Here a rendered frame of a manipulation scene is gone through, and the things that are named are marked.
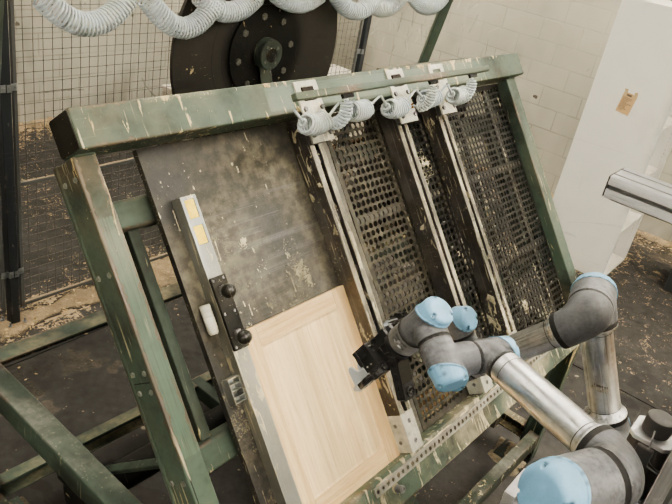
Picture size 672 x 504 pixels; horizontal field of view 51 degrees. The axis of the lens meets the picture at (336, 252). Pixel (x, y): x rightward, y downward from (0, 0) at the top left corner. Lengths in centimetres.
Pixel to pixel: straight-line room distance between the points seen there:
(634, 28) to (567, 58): 175
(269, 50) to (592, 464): 180
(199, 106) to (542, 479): 122
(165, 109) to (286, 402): 84
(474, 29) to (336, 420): 598
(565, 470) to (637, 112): 456
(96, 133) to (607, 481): 126
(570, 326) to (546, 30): 568
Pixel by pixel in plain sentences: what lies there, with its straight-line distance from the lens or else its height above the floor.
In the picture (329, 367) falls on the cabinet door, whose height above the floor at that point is 117.
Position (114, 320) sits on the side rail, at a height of 143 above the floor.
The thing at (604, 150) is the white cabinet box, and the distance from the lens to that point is 574.
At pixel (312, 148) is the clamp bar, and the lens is 216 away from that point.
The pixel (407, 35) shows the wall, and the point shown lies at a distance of 807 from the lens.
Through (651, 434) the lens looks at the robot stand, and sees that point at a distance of 167.
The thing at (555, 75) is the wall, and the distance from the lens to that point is 732.
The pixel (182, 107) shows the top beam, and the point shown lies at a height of 186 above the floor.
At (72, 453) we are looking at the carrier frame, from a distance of 236.
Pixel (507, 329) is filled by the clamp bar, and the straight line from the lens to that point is 280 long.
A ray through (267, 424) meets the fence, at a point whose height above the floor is 116.
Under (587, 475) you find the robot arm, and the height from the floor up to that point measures 167.
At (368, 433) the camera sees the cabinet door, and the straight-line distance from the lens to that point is 222.
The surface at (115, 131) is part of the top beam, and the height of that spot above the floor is 184.
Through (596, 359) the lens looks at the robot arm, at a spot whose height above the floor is 144.
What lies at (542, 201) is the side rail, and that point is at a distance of 333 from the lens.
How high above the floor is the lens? 245
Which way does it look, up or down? 28 degrees down
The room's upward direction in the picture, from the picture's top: 11 degrees clockwise
